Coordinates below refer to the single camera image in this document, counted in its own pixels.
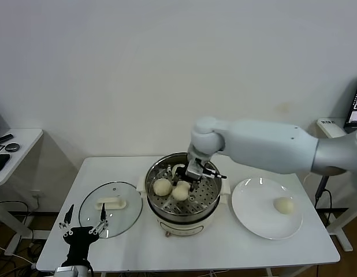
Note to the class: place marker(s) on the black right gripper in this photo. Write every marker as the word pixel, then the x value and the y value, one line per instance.
pixel 182 175

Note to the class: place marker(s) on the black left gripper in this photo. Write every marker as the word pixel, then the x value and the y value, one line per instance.
pixel 78 239

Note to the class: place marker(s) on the white steamed baozi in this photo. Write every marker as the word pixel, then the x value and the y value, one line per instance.
pixel 180 192
pixel 284 205
pixel 162 187
pixel 176 168

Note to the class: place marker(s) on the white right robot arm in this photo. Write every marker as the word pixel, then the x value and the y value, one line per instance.
pixel 268 144

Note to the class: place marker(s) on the stainless steel steamer basket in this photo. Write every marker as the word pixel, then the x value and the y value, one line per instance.
pixel 207 190

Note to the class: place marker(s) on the cream electric cooker base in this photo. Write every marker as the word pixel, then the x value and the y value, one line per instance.
pixel 181 225

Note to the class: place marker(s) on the white round plate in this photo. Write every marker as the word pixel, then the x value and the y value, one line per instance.
pixel 253 207

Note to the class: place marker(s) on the white side desk with monitor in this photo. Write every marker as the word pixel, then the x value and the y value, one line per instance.
pixel 19 161

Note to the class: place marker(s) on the black flat bar device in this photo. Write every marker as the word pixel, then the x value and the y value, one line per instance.
pixel 5 138

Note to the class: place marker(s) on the white side desk with laptop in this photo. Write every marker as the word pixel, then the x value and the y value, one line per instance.
pixel 328 128

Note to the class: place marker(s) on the black open laptop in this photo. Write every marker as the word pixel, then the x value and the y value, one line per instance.
pixel 356 101

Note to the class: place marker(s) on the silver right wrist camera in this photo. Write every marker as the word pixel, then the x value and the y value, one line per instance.
pixel 195 170

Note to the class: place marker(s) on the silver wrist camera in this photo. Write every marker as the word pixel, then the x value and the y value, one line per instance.
pixel 195 170
pixel 66 271

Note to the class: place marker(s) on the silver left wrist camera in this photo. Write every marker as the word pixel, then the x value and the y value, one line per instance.
pixel 66 271

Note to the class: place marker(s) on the white wall socket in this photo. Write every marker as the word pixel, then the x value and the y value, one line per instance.
pixel 36 194

